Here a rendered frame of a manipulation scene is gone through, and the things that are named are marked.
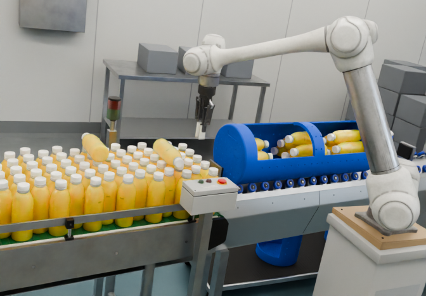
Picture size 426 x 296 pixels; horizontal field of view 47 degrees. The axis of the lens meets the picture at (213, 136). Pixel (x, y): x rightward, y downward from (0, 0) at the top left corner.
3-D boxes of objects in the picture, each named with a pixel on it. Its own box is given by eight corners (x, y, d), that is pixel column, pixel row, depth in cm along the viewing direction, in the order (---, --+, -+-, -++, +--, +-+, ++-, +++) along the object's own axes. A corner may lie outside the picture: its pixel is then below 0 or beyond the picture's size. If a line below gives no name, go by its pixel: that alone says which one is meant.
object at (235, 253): (395, 279, 351) (401, 261, 347) (205, 309, 288) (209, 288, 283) (350, 241, 396) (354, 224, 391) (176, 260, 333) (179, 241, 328)
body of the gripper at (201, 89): (220, 87, 204) (217, 109, 207) (210, 82, 211) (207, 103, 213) (204, 87, 200) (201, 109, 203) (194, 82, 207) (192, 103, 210)
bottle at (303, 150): (317, 143, 252) (289, 145, 243) (327, 142, 246) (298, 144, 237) (318, 157, 252) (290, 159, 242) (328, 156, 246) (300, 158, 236)
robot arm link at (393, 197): (423, 213, 180) (427, 236, 160) (378, 220, 186) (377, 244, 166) (367, 9, 172) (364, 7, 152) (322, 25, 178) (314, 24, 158)
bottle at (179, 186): (173, 210, 207) (178, 170, 201) (189, 212, 207) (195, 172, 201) (171, 218, 200) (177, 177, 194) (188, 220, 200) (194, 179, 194)
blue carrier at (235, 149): (372, 180, 265) (388, 132, 255) (238, 196, 220) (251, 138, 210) (336, 158, 287) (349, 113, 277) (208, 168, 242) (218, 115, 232)
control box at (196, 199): (234, 210, 193) (239, 186, 190) (190, 215, 183) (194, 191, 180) (222, 198, 201) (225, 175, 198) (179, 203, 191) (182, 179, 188)
